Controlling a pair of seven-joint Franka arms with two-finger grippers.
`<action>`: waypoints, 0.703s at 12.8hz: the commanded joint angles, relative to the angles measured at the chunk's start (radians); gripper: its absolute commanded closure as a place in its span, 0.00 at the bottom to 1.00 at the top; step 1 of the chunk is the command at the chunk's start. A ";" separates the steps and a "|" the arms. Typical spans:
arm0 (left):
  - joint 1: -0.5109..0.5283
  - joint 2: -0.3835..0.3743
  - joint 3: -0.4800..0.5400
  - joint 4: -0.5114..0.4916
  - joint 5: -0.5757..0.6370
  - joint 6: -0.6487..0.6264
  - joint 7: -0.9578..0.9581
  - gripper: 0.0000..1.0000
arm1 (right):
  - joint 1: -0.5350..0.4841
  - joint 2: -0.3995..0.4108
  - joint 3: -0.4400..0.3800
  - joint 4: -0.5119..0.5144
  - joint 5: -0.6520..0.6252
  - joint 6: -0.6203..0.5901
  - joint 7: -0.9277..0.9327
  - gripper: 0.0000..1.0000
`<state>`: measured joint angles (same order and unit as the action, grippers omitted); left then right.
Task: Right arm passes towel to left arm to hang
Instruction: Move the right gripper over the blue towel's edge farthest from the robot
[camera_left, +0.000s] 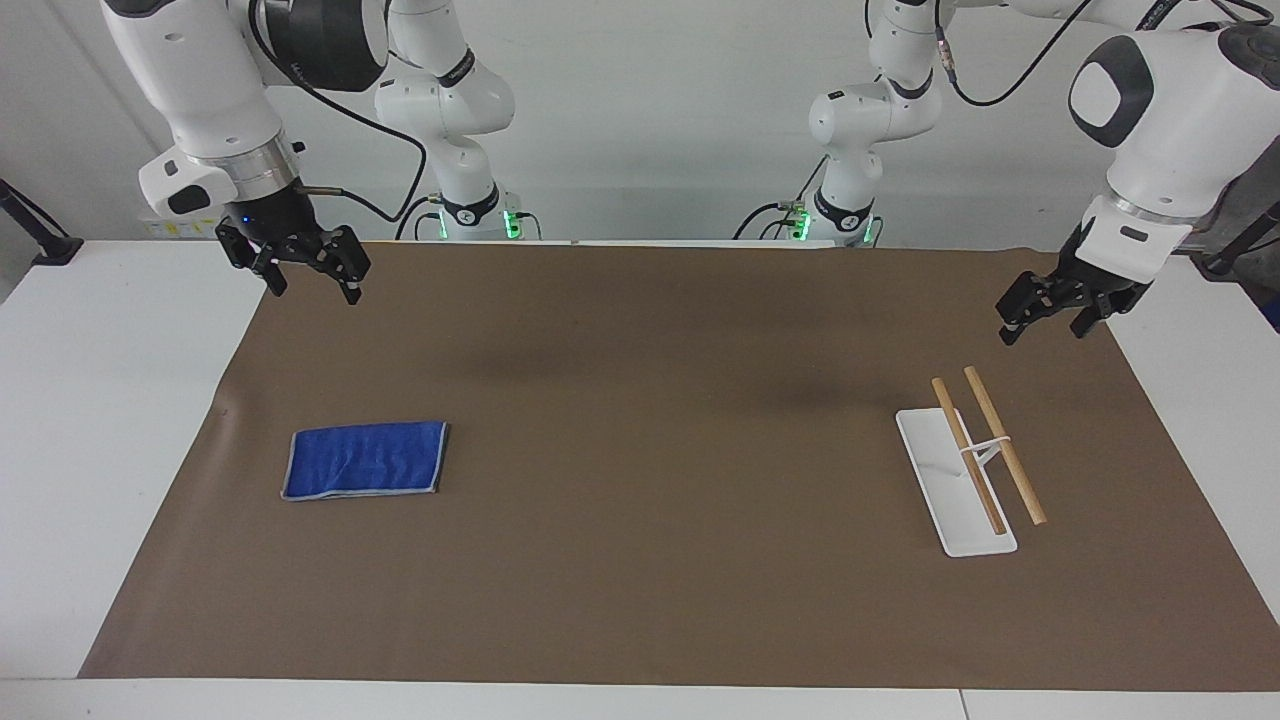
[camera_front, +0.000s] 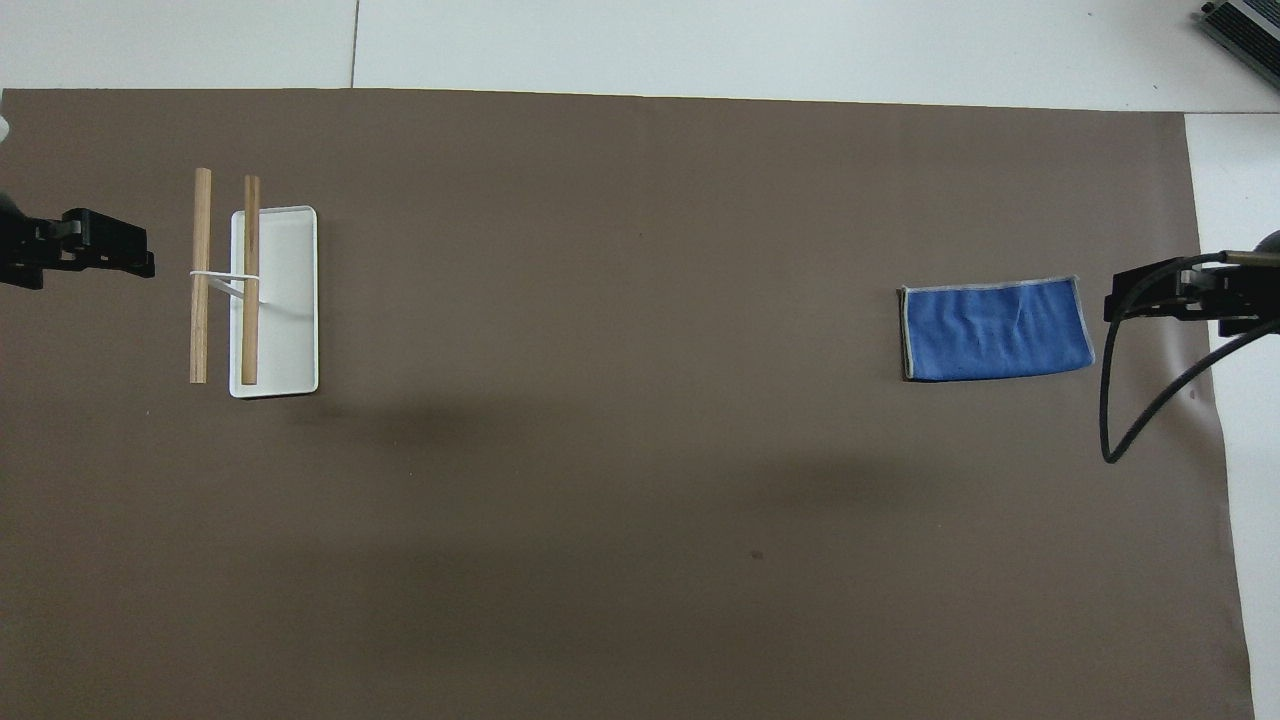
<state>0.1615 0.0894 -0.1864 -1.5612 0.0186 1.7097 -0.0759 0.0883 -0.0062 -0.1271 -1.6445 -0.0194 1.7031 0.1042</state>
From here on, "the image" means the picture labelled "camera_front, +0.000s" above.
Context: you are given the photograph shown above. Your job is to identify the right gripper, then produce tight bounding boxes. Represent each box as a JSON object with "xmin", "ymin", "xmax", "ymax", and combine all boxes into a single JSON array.
[{"xmin": 1214, "ymin": 230, "xmax": 1280, "ymax": 337}]

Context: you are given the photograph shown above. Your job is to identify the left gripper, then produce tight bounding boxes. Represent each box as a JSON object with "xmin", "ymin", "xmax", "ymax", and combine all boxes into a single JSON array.
[{"xmin": 0, "ymin": 190, "xmax": 48, "ymax": 292}]

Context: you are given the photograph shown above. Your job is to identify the blue towel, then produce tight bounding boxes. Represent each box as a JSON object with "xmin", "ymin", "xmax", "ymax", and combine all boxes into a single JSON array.
[{"xmin": 898, "ymin": 275, "xmax": 1097, "ymax": 383}]

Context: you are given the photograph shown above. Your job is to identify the white towel rack wooden bars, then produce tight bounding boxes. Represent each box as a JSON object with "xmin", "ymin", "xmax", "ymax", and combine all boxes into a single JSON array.
[{"xmin": 189, "ymin": 167, "xmax": 320, "ymax": 400}]

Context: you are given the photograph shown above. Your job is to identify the grey ribbed device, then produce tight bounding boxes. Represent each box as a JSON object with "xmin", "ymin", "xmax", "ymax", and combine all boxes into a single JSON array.
[{"xmin": 1199, "ymin": 0, "xmax": 1280, "ymax": 91}]

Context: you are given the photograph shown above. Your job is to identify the black cable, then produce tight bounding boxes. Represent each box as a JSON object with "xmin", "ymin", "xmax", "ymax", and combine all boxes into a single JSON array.
[{"xmin": 1099, "ymin": 251, "xmax": 1280, "ymax": 466}]

